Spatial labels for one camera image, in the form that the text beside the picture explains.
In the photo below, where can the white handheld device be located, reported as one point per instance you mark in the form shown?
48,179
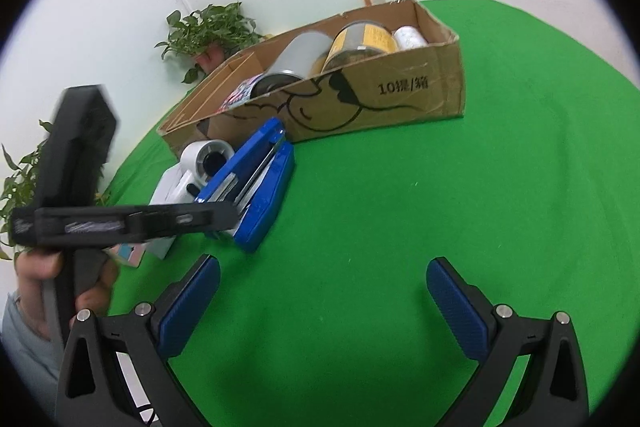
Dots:
172,189

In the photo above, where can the green tablecloth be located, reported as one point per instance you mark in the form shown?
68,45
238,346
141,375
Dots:
375,207

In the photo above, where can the leafy green plant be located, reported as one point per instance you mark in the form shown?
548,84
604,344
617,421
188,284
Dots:
20,187

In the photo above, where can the brown cardboard box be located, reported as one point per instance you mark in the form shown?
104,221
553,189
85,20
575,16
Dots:
410,77

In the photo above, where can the potted green plant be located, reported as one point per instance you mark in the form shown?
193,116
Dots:
215,29

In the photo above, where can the silver metal can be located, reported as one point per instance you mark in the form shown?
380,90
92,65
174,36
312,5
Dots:
300,54

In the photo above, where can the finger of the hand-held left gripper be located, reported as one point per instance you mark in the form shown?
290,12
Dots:
200,217

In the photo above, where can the white printed tube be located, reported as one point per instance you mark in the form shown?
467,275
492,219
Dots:
410,38

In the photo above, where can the blue stapler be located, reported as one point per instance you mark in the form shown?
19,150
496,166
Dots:
265,187

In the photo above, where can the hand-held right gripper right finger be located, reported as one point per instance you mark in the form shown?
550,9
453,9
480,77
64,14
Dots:
457,307

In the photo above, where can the person's left hand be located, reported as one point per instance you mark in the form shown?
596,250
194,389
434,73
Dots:
35,269

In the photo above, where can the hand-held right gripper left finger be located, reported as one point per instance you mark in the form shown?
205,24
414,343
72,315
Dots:
192,302

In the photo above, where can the person's left forearm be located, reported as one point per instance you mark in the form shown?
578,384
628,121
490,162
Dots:
25,347

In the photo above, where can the colourful board game box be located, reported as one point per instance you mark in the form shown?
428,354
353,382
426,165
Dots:
242,92

